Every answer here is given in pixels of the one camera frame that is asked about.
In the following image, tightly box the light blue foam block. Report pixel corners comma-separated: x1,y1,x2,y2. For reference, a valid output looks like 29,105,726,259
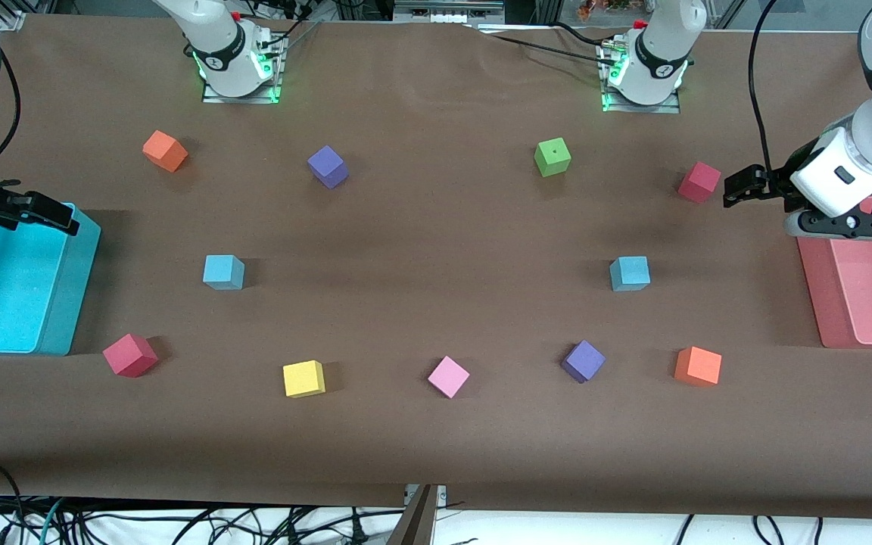
609,256,651,293
202,254,245,291

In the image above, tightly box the crimson foam block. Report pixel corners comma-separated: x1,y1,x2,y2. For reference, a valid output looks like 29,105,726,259
102,333,159,378
677,161,722,204

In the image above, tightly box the cyan plastic bin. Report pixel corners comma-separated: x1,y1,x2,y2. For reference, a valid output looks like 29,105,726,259
0,203,102,357

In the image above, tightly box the orange foam block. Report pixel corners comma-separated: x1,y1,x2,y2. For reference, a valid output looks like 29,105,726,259
142,130,189,173
674,346,723,388

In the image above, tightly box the green foam block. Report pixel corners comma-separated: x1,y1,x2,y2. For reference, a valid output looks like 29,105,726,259
534,137,572,179

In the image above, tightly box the purple foam block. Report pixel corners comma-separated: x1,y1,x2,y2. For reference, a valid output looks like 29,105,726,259
307,145,350,190
561,340,607,385

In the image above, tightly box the yellow foam block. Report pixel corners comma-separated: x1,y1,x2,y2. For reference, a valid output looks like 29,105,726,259
282,360,326,399

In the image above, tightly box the brown table cover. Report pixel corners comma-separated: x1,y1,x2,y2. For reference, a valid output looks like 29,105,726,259
0,14,872,523

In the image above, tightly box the pink foam block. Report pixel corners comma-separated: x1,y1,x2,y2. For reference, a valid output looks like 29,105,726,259
427,355,471,400

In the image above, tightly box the dark angled bar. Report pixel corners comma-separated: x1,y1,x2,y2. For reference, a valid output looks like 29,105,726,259
387,486,438,545

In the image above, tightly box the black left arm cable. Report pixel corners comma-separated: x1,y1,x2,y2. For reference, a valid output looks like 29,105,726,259
746,0,783,181

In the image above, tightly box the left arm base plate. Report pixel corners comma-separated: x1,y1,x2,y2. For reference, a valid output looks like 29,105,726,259
601,45,683,114

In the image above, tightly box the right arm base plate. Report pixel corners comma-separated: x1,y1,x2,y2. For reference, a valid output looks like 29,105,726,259
201,45,283,105

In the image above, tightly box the black cable on table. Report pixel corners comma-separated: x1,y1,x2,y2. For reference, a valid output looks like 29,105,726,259
474,21,622,63

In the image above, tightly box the teal floor cable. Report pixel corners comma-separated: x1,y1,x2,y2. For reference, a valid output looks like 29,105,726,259
39,498,67,545

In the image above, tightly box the white network switch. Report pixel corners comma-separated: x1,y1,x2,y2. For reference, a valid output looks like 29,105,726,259
393,0,506,25

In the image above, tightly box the silver metal bracket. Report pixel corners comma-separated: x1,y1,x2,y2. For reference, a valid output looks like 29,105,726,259
404,484,448,508

